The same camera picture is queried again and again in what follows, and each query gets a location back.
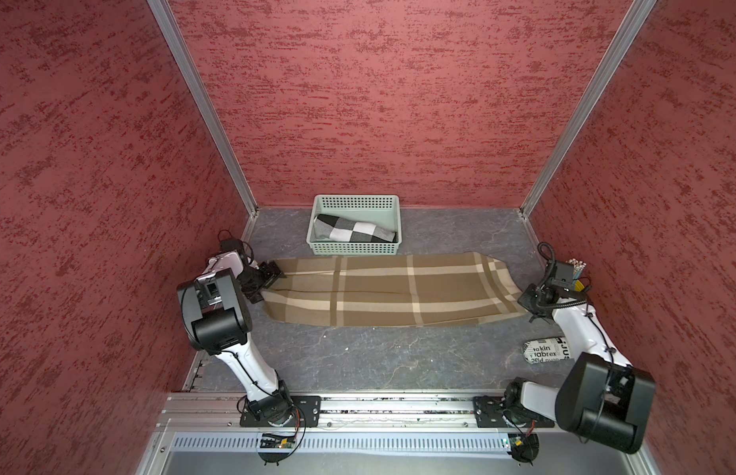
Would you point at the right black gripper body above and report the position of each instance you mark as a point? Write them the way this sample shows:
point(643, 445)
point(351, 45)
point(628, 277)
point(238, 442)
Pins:
point(529, 299)

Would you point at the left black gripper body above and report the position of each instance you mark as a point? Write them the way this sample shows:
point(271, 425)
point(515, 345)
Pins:
point(252, 279)

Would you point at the brown beige plaid scarf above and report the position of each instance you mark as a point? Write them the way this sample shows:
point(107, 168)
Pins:
point(396, 291)

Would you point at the black white checkered scarf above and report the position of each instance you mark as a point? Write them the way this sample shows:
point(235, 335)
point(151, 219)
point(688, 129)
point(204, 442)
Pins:
point(342, 230)

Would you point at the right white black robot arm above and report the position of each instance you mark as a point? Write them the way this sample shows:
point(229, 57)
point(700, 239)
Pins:
point(604, 398)

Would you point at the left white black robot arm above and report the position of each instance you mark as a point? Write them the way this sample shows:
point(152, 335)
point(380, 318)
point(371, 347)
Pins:
point(217, 320)

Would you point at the light green plastic basket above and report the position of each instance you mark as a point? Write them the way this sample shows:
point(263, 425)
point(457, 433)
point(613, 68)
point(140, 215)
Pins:
point(382, 210)

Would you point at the bundle of coloured pencils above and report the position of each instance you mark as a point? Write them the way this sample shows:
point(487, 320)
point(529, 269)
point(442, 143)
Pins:
point(578, 268)

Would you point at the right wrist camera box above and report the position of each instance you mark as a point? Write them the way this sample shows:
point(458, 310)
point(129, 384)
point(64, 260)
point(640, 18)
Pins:
point(562, 275)

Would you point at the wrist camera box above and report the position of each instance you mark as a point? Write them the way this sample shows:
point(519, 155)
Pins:
point(562, 275)
point(241, 247)

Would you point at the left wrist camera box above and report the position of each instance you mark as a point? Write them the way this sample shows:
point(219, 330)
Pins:
point(241, 247)

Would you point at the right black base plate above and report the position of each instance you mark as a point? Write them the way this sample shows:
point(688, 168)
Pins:
point(489, 413)

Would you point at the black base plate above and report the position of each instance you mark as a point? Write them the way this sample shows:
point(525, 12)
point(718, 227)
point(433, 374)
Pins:
point(304, 413)
point(489, 413)

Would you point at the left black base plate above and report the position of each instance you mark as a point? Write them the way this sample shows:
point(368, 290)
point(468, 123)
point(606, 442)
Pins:
point(304, 413)

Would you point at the aluminium front rail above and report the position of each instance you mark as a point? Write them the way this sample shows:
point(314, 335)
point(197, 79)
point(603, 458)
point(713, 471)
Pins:
point(406, 432)

